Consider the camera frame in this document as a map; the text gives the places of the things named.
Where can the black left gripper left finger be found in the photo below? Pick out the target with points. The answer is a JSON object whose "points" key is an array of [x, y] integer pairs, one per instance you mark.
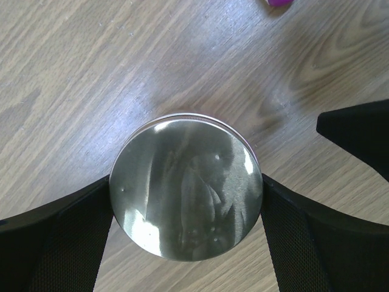
{"points": [[58, 246]]}

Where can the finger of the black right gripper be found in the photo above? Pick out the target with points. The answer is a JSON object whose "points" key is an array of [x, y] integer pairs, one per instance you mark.
{"points": [[361, 130]]}

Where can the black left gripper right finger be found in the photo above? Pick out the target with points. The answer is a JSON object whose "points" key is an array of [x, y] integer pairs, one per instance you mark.
{"points": [[316, 248]]}

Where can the white jar lid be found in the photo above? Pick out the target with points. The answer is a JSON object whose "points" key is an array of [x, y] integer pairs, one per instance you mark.
{"points": [[186, 187]]}

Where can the magenta plastic scoop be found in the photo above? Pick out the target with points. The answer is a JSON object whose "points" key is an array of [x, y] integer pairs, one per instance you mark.
{"points": [[278, 3]]}

